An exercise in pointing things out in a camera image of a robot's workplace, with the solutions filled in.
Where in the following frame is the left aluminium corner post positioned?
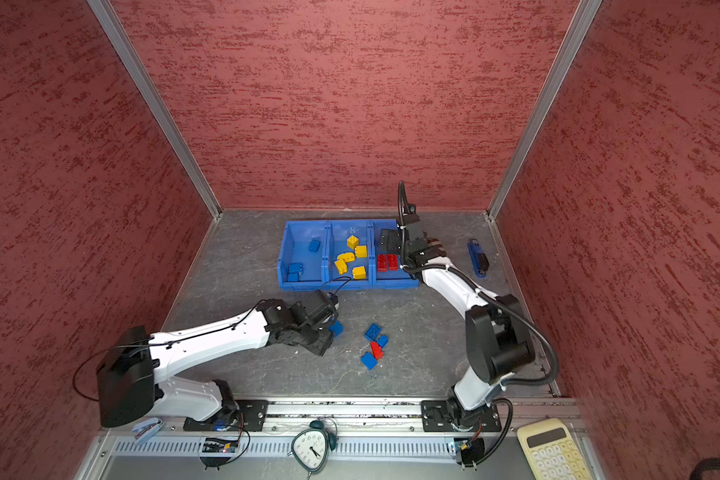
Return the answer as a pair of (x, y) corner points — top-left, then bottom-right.
(87, 0), (223, 221)

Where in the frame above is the white alarm clock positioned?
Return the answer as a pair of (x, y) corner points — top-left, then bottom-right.
(290, 419), (338, 479)

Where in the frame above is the yellow calculator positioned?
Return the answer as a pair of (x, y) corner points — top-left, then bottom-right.
(517, 418), (593, 480)

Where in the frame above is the red lego brick long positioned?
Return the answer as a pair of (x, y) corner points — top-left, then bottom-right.
(376, 254), (399, 273)

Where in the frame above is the blue lego brick pile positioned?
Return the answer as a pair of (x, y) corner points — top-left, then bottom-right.
(329, 321), (343, 336)

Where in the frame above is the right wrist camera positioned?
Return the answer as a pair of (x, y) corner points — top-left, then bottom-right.
(397, 204), (423, 241)

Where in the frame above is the blue lego brick bottom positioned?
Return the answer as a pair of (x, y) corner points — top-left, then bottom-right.
(361, 352), (378, 370)

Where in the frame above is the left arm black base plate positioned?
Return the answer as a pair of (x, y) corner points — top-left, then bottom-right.
(183, 400), (269, 433)

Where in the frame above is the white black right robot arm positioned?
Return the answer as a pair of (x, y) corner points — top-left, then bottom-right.
(380, 227), (560, 430)

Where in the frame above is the aluminium front rail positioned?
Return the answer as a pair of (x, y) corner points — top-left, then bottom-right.
(74, 394), (583, 480)

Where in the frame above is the blue lego brick studded long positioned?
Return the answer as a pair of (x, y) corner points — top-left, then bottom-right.
(364, 323), (382, 342)

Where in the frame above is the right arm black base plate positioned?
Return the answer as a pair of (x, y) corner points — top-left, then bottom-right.
(420, 398), (502, 433)

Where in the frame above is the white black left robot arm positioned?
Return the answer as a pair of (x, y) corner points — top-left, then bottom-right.
(93, 290), (339, 429)

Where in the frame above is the blue left plastic bin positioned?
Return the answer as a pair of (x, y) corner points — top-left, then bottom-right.
(277, 220), (328, 291)

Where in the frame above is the right aluminium corner post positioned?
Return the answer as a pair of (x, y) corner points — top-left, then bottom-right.
(487, 0), (602, 222)

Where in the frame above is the blue right plastic bin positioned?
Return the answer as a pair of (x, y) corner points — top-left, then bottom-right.
(369, 219), (419, 290)

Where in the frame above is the aluminium corner post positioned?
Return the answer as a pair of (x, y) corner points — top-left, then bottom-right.
(487, 0), (602, 222)
(87, 0), (223, 221)

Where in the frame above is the blue stapler on rail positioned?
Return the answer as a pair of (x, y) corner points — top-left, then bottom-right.
(131, 417), (164, 444)

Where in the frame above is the blue stapler on table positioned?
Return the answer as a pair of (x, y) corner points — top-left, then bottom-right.
(467, 239), (490, 278)

